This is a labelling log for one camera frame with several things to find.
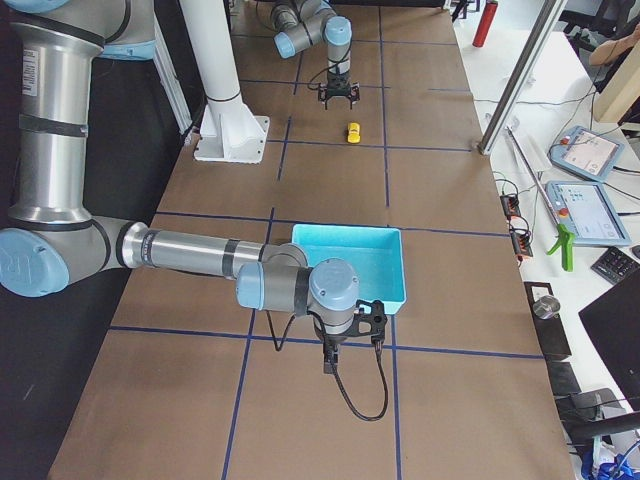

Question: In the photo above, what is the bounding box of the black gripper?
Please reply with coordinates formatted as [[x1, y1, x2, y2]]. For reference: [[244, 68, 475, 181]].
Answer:
[[317, 72, 360, 110], [323, 337, 340, 374]]

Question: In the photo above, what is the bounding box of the yellow beetle toy car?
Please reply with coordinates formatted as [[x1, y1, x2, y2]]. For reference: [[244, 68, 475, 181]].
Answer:
[[345, 122, 361, 145]]

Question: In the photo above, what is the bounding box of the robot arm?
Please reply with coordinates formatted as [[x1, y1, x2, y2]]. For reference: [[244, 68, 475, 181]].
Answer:
[[270, 1, 360, 109], [1, 1, 360, 373]]

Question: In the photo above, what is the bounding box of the light blue plastic bin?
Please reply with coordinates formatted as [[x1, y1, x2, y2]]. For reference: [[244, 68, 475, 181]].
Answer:
[[291, 224, 406, 315]]

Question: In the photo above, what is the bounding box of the red cylinder canister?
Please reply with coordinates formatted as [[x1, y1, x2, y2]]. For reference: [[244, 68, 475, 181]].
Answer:
[[472, 0, 499, 48]]

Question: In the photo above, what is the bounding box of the black power strip left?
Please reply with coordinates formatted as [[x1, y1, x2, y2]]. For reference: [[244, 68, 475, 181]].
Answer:
[[500, 193, 521, 220]]

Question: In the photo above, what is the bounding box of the black power strip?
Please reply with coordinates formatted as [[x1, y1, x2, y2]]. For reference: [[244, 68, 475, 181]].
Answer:
[[500, 193, 521, 220], [509, 228, 533, 260]]

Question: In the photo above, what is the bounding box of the silver metal cup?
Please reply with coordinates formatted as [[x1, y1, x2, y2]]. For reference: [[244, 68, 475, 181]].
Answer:
[[532, 295, 561, 320]]

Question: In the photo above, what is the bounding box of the black power strip right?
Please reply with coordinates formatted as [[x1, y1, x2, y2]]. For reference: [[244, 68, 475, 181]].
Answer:
[[509, 228, 533, 260]]

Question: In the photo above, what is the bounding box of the teach pendant far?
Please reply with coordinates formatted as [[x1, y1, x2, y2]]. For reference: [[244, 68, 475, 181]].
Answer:
[[549, 126, 624, 182]]

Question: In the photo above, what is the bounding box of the teach pendant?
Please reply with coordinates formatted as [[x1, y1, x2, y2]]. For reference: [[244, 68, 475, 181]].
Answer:
[[545, 181, 631, 246], [549, 126, 624, 182]]

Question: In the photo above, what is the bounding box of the green plastic clamp tool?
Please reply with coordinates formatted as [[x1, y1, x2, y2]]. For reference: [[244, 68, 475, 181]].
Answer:
[[546, 223, 575, 272]]

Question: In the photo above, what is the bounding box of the teach pendant near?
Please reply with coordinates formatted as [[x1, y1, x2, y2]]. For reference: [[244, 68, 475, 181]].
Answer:
[[545, 181, 631, 246]]

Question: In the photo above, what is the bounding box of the black keyboard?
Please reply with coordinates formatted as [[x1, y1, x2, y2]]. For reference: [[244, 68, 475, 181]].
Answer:
[[591, 247, 639, 285]]

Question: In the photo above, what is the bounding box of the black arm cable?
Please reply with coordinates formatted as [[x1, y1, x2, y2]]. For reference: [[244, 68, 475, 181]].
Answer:
[[267, 309, 389, 421]]

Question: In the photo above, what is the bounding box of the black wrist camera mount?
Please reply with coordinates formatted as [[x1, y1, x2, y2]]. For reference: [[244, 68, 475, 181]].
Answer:
[[346, 300, 388, 345]]

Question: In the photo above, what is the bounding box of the white camera stand base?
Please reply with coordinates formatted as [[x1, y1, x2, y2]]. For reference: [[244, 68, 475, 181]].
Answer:
[[180, 0, 270, 164]]

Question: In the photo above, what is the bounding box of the aluminium frame post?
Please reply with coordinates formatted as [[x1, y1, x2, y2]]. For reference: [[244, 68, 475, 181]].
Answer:
[[478, 0, 566, 155]]

